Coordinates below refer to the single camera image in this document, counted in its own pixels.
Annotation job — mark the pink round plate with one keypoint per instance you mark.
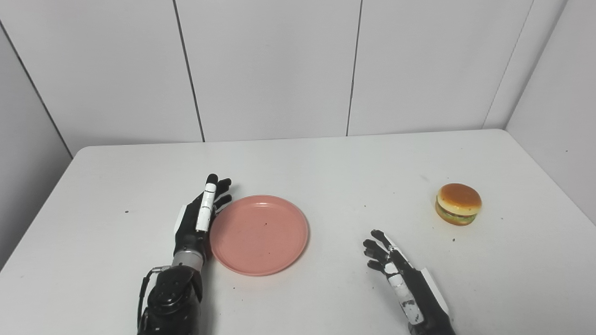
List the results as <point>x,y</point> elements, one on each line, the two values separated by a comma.
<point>260,235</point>

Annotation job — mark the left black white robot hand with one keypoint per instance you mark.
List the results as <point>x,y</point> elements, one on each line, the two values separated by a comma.
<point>188,228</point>

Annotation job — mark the toy hamburger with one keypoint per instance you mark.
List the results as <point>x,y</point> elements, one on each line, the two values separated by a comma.
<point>458,200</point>

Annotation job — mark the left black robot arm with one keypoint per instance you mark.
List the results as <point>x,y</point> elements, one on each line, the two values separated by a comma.
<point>174,298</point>

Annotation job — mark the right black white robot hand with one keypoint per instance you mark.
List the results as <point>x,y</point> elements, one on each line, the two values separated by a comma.
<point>419,293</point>

